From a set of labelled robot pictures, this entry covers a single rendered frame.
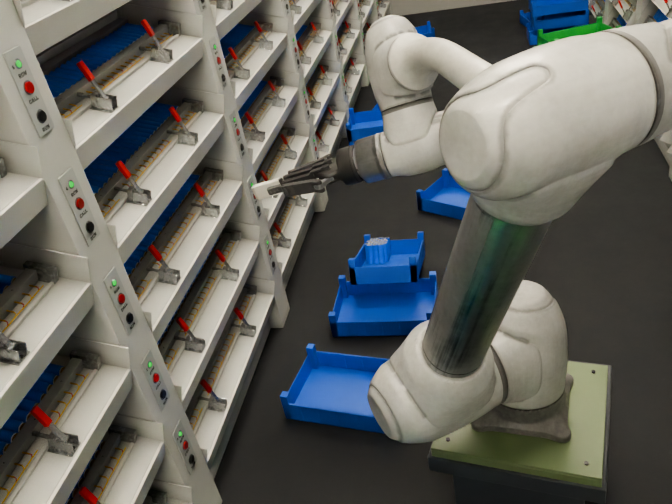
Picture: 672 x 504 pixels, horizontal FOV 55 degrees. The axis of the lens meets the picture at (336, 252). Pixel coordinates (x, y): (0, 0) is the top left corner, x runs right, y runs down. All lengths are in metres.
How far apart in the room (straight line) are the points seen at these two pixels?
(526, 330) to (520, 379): 0.09
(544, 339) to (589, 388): 0.27
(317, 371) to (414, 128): 0.84
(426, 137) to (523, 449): 0.60
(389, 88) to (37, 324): 0.71
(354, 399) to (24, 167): 1.03
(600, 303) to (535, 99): 1.39
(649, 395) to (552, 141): 1.17
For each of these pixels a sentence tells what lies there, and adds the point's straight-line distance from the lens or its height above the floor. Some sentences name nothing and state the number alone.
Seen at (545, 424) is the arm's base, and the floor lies 0.24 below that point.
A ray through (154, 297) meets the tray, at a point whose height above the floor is 0.51.
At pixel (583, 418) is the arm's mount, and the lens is 1.37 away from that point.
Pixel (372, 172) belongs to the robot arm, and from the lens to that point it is 1.26.
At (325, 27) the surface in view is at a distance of 3.01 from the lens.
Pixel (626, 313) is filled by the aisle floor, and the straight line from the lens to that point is 1.96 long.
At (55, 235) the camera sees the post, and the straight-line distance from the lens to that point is 1.09.
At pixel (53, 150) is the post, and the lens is 1.06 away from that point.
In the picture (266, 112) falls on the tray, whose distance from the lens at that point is 2.13.
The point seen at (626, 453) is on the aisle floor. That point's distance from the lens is 1.61.
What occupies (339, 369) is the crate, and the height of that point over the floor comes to 0.00.
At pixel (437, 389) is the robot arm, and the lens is 1.06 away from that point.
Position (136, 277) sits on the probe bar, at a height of 0.55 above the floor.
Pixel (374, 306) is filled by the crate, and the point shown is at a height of 0.00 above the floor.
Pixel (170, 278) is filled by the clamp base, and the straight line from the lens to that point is 1.38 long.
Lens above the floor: 1.22
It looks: 32 degrees down
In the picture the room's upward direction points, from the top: 11 degrees counter-clockwise
